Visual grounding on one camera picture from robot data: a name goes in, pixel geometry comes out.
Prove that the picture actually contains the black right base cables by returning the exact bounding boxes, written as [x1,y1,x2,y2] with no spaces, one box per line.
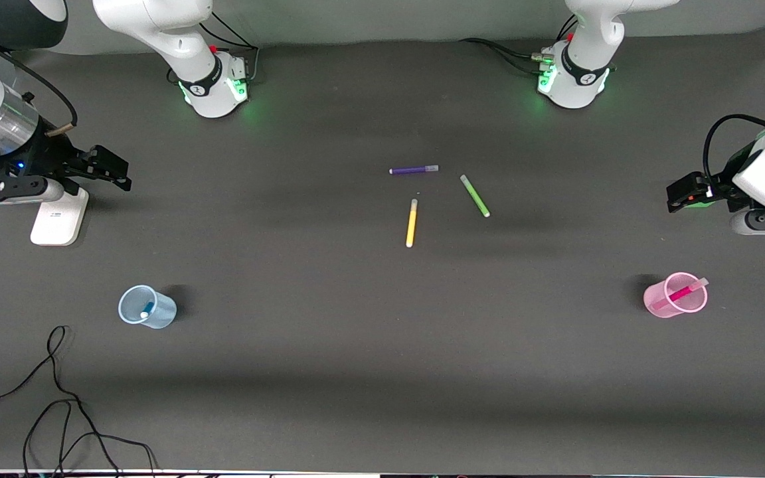
[167,10,261,84]

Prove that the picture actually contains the black left base cables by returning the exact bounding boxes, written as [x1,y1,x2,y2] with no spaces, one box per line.
[458,13,579,75]

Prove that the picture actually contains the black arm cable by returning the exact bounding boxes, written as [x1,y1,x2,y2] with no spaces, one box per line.
[0,20,79,138]
[702,114,765,181]

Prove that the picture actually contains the translucent blue plastic cup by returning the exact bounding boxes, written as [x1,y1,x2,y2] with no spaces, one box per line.
[118,285,178,330]

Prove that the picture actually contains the black base cables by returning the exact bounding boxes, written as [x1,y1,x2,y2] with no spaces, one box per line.
[167,10,261,84]
[458,13,579,75]

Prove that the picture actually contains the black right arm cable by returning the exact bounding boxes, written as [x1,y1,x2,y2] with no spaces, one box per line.
[0,20,79,138]

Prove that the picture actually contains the pink marker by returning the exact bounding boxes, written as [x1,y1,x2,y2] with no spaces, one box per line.
[648,278,710,313]

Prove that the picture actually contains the translucent pink plastic cup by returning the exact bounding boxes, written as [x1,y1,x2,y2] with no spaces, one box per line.
[643,272,709,319]

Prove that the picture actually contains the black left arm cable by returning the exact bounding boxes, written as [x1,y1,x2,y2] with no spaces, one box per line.
[702,114,765,181]

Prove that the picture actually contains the green marker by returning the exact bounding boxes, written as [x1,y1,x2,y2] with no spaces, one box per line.
[460,175,491,218]

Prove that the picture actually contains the thin black loose cable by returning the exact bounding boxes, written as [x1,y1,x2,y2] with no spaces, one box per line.
[0,325,159,478]

